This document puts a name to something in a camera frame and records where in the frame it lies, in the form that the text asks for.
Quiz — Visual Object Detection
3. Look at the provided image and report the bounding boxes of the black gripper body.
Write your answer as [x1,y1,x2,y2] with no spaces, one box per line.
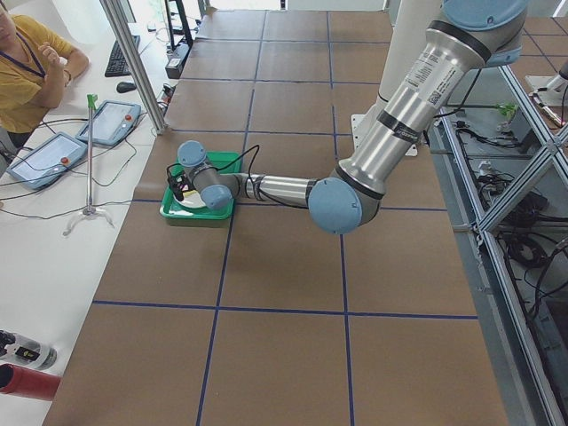
[167,170,194,191]

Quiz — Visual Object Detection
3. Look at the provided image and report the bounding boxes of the white round plate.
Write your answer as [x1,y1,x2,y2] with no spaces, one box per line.
[174,191,206,209]

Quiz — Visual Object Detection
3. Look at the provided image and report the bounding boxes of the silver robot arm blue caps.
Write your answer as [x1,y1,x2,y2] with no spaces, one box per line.
[177,1,528,234]

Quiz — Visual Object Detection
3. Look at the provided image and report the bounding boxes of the far teach pendant tablet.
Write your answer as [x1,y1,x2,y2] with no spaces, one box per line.
[75,100,141,147]

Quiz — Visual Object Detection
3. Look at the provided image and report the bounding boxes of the teach pendant tablet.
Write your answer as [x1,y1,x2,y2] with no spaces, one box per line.
[7,132,87,190]
[75,100,141,147]

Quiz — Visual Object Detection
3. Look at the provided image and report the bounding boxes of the black computer mouse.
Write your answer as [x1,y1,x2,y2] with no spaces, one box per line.
[115,82,137,94]

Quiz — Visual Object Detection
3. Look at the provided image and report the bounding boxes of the metal reacher grabber stick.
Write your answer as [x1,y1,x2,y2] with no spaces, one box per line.
[62,94,114,237]

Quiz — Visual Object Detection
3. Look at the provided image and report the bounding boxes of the black keyboard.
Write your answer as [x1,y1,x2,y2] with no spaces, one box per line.
[104,41,130,77]

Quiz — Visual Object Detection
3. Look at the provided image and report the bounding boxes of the near teach pendant tablet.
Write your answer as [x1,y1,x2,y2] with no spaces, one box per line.
[7,132,87,190]

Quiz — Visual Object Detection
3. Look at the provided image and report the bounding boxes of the person in yellow shirt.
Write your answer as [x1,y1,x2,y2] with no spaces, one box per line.
[1,6,90,148]

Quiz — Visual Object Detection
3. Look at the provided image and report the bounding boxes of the clear water bottle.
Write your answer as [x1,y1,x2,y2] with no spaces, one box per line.
[1,330,58,371]

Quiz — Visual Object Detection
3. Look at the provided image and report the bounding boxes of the red bottle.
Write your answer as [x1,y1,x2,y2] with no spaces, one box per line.
[1,364,61,401]

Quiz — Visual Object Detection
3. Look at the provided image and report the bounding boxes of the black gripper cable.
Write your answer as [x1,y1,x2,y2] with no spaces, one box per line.
[166,144,312,208]

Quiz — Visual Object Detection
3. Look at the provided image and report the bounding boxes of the aluminium frame post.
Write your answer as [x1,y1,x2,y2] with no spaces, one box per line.
[99,0,167,135]

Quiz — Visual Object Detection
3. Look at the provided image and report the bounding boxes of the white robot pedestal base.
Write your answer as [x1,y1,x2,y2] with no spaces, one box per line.
[351,0,438,149]

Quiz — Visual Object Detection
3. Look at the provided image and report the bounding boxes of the aluminium side frame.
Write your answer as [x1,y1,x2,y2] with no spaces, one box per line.
[428,54,567,425]

